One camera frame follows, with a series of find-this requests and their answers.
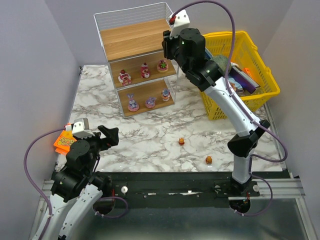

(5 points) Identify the pink strawberry cake toy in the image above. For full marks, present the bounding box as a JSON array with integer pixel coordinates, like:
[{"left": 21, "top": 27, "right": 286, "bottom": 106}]
[{"left": 157, "top": 59, "right": 169, "bottom": 73}]

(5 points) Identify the pink bear toy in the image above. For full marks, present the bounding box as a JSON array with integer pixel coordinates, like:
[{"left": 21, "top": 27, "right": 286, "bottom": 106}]
[{"left": 140, "top": 62, "right": 150, "bottom": 79}]

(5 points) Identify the purple bunny orange cup toy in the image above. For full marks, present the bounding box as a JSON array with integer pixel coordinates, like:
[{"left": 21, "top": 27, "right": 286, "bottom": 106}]
[{"left": 161, "top": 88, "right": 171, "bottom": 102}]

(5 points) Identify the red white cake toy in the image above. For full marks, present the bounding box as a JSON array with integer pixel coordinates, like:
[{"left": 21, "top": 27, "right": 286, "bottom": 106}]
[{"left": 118, "top": 69, "right": 132, "bottom": 87}]

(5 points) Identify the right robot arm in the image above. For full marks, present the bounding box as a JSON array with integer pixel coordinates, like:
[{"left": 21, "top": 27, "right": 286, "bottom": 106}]
[{"left": 162, "top": 28, "right": 270, "bottom": 185}]

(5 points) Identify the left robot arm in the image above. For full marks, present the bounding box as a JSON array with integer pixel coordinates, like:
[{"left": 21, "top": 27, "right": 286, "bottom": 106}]
[{"left": 26, "top": 118, "right": 119, "bottom": 240}]

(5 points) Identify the orange sponge box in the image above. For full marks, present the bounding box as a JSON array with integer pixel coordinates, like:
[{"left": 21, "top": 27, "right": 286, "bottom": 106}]
[{"left": 53, "top": 123, "right": 77, "bottom": 156}]

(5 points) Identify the green melon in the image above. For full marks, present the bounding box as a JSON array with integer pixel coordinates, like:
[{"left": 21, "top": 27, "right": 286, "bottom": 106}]
[{"left": 212, "top": 54, "right": 232, "bottom": 75}]

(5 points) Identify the snack bag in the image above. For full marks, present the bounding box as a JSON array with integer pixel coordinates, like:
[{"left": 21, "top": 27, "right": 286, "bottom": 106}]
[{"left": 228, "top": 77, "right": 245, "bottom": 97}]

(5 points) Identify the yellow plastic basket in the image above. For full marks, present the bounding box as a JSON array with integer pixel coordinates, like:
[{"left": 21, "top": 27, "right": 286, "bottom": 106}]
[{"left": 204, "top": 30, "right": 280, "bottom": 112}]

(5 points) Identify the small orange box in basket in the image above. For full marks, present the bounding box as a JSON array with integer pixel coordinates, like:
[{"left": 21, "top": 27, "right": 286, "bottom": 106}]
[{"left": 243, "top": 68, "right": 253, "bottom": 78}]

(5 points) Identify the purple box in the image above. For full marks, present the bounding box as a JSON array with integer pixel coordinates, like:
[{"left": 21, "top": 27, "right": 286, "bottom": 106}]
[{"left": 230, "top": 65, "right": 261, "bottom": 95}]

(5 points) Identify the small orange bear toy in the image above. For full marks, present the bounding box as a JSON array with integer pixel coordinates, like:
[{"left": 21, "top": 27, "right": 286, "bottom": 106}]
[{"left": 178, "top": 138, "right": 185, "bottom": 146}]

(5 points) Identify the orange duck toy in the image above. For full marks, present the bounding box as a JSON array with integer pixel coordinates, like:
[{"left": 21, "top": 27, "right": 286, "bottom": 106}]
[{"left": 205, "top": 156, "right": 213, "bottom": 165}]

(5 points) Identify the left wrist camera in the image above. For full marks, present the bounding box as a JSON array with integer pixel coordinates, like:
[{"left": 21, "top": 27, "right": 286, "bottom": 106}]
[{"left": 64, "top": 118, "right": 95, "bottom": 139}]

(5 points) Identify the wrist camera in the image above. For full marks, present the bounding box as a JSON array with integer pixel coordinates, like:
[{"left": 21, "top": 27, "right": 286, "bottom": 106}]
[
  {"left": 64, "top": 118, "right": 95, "bottom": 139},
  {"left": 168, "top": 9, "right": 190, "bottom": 39}
]

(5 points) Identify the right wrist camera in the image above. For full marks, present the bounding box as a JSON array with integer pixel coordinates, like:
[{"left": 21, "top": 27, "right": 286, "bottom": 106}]
[{"left": 168, "top": 9, "right": 190, "bottom": 39}]

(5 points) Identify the white wire wooden shelf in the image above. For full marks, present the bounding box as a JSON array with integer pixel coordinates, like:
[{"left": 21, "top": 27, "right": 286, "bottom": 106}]
[{"left": 94, "top": 2, "right": 179, "bottom": 118}]

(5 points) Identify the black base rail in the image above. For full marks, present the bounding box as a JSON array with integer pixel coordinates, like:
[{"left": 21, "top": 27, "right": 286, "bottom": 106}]
[{"left": 51, "top": 171, "right": 293, "bottom": 210}]

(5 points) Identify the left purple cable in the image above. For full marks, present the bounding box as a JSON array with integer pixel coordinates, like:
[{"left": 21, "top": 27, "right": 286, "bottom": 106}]
[{"left": 23, "top": 128, "right": 71, "bottom": 238}]

